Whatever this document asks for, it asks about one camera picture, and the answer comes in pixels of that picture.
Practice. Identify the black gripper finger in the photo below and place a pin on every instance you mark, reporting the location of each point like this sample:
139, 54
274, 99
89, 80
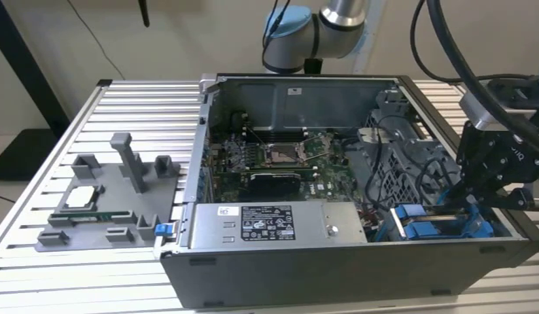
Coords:
521, 199
484, 157

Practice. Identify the hard disk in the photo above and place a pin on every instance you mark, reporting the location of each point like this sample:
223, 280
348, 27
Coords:
416, 229

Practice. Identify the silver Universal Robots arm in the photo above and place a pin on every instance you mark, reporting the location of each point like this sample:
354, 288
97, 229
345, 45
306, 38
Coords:
291, 49

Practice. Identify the grey metal drive cage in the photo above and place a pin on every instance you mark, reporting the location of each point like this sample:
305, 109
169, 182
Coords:
392, 176

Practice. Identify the green Dell motherboard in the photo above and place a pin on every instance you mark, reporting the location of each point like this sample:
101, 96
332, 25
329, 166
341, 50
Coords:
330, 186

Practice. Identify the silver power supply unit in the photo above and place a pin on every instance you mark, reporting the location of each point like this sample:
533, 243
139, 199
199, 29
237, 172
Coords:
318, 222

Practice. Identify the CPU socket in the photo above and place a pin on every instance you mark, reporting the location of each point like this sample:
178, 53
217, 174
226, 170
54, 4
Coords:
281, 155

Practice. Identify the black graphics card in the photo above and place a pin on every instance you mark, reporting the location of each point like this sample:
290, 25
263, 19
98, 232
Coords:
274, 186

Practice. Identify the black open PC case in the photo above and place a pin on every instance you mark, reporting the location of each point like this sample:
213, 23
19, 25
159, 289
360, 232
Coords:
318, 278

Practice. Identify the blue case latch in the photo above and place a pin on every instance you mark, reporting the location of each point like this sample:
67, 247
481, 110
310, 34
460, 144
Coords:
163, 229

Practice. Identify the grey parts rack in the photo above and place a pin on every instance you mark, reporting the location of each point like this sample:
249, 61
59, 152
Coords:
117, 196

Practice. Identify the green RAM stick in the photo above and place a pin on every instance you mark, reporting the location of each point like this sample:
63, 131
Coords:
103, 216

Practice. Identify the black antenna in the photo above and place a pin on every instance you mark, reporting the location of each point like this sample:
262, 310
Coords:
145, 13

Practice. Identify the silver CPU chip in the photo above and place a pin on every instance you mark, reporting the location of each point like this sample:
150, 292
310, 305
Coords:
81, 197

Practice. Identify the black stand with base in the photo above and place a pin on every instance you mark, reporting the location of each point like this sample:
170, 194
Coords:
30, 153

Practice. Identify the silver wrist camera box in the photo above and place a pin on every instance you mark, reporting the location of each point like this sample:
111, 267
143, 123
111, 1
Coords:
484, 114

